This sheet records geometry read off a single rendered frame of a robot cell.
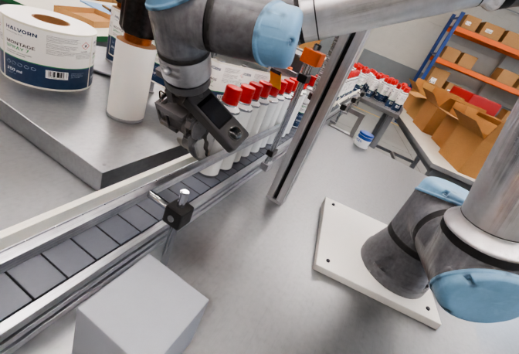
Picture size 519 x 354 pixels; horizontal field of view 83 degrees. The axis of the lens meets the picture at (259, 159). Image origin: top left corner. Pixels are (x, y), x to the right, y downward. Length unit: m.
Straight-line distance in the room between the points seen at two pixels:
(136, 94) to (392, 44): 7.84
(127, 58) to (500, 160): 0.69
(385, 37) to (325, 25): 7.85
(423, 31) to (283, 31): 8.14
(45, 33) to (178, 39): 0.50
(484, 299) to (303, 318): 0.26
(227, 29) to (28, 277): 0.37
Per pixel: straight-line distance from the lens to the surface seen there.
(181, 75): 0.44
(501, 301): 0.55
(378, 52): 8.33
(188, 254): 0.56
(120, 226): 0.51
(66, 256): 0.48
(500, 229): 0.50
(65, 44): 0.88
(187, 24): 0.39
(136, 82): 0.76
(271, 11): 0.37
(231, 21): 0.37
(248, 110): 0.64
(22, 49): 0.90
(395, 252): 0.68
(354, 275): 0.67
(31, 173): 0.69
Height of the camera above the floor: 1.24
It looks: 26 degrees down
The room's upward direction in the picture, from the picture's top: 23 degrees clockwise
